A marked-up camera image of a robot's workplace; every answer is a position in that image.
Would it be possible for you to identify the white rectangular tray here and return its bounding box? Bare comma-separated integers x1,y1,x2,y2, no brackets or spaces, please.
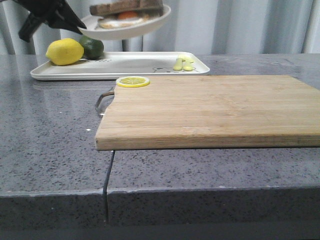
30,51,210,81

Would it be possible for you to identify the fried egg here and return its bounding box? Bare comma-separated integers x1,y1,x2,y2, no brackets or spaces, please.
98,10,150,29

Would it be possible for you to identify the pale yellow plastic spoon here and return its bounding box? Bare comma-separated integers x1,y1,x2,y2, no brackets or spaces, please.
178,54,194,71

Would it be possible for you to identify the wooden cutting board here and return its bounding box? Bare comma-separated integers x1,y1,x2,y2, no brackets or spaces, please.
95,75,320,151

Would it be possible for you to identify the white round plate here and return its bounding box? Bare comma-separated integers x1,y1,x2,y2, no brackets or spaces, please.
78,4,171,41

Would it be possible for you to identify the pale yellow plastic fork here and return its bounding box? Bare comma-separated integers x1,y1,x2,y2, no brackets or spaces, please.
172,55,184,71

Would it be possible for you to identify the front yellow lemon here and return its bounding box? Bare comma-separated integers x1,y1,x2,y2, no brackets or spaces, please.
45,38,84,66

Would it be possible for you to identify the green lime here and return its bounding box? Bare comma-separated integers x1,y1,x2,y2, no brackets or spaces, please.
79,35,104,60

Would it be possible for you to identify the metal cutting board handle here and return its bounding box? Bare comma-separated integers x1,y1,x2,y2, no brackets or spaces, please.
95,87,115,111

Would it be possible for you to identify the lemon slice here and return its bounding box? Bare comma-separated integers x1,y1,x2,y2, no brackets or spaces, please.
116,76,150,88

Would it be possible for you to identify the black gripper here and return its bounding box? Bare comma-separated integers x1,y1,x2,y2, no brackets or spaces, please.
14,0,87,42

